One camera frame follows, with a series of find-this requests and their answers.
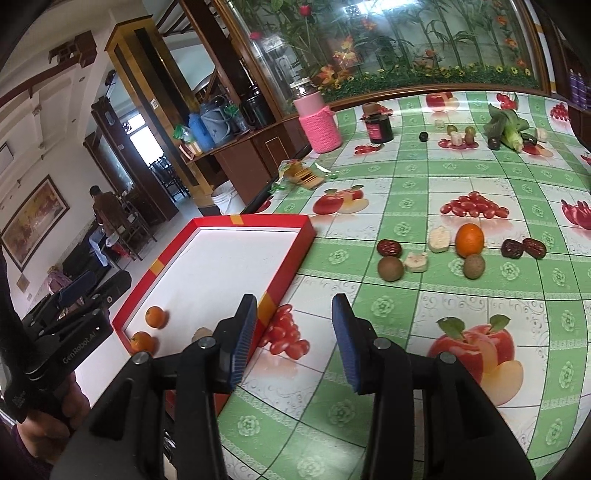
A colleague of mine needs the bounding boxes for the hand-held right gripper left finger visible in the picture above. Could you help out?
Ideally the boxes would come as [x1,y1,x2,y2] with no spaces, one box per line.
[48,294,258,480]

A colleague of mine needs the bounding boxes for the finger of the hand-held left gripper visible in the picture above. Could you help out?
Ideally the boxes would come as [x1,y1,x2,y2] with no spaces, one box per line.
[55,270,132,310]
[21,300,100,335]

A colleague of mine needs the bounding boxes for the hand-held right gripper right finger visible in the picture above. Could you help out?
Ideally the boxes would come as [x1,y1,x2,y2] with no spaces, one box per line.
[331,294,536,480]

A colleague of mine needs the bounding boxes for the red tray with white inside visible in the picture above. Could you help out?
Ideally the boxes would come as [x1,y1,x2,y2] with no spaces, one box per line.
[112,213,317,414]

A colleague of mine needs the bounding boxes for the brown round nut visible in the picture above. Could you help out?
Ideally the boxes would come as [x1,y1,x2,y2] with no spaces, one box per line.
[377,257,404,282]

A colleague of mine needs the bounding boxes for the white candy cube top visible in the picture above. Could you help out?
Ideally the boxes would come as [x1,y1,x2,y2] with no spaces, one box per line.
[403,252,429,274]

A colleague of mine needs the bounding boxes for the brown kiwi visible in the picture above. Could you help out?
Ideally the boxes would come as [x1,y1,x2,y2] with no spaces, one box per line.
[463,254,486,280]

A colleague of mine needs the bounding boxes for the person's left forearm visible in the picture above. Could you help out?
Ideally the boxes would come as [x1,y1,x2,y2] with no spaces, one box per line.
[0,422,54,480]

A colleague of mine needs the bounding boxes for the person's left hand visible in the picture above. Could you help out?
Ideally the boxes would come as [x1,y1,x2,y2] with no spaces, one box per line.
[16,371,92,462]

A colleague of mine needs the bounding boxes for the pink floral cloth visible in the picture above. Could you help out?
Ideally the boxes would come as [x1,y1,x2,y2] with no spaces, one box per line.
[46,267,72,294]

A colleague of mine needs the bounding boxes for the dark sofa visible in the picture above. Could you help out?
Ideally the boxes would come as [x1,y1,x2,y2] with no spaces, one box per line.
[62,235,102,278]

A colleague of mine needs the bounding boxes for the wooden chair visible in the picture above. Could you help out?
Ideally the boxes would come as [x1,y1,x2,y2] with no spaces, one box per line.
[111,203,155,261]

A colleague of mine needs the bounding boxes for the white plastic bucket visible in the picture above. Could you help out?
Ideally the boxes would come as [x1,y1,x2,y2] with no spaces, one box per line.
[211,181,245,215]

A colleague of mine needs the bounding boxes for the blue thermos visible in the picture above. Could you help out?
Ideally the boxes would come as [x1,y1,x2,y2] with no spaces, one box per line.
[188,113,215,153]

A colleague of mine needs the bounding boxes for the wooden cabinet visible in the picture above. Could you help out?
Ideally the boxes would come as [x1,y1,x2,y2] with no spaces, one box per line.
[185,115,315,215]

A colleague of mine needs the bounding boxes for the grey thermos jug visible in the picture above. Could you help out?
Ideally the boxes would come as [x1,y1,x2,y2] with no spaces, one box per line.
[199,95,241,146]

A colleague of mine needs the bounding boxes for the yellow and black pillar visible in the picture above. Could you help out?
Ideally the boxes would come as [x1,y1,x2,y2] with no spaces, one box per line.
[105,16,208,201]

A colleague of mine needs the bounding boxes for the dark jar with red label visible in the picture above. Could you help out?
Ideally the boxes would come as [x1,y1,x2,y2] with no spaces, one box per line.
[365,113,394,144]

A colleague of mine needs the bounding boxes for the bottle with pink knit sleeve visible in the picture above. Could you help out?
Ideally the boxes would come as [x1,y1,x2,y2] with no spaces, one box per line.
[293,78,342,153]

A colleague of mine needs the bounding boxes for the black thermos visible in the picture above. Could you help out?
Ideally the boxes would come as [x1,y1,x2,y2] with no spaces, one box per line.
[240,88,275,130]

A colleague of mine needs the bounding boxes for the wooden ceiling ornament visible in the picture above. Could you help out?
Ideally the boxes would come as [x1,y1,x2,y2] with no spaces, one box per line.
[48,34,98,65]

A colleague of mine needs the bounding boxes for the corn cob with green husk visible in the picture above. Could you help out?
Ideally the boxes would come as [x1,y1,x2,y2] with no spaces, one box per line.
[482,104,539,153]

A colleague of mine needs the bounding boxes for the glass case with artificial plants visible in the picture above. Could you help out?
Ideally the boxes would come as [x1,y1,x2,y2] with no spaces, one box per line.
[212,0,552,116]

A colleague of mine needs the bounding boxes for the purple bottles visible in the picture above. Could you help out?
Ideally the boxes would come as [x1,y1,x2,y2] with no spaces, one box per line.
[566,67,591,109]

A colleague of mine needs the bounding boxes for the framed wall painting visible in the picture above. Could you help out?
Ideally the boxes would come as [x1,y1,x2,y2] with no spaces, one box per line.
[0,175,70,271]

